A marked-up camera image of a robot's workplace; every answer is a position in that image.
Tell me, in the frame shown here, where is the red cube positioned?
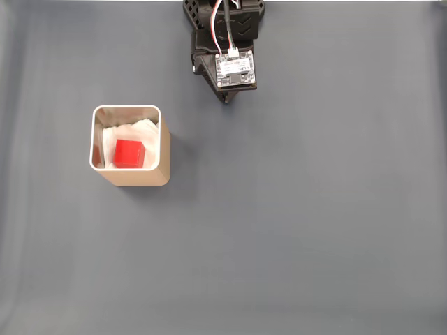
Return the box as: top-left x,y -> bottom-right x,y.
112,138 -> 146,169

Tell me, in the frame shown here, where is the tan metal square box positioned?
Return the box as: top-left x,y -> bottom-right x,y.
89,104 -> 171,188

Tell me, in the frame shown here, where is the white crumpled tissue paper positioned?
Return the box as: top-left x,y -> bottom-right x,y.
101,118 -> 160,171

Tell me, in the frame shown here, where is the blue grey table cloth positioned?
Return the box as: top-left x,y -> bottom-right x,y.
0,0 -> 447,335

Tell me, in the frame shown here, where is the camera circuit board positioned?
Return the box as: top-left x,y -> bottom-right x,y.
214,50 -> 258,89

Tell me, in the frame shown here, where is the black camera cable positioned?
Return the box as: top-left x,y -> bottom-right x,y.
223,0 -> 237,52

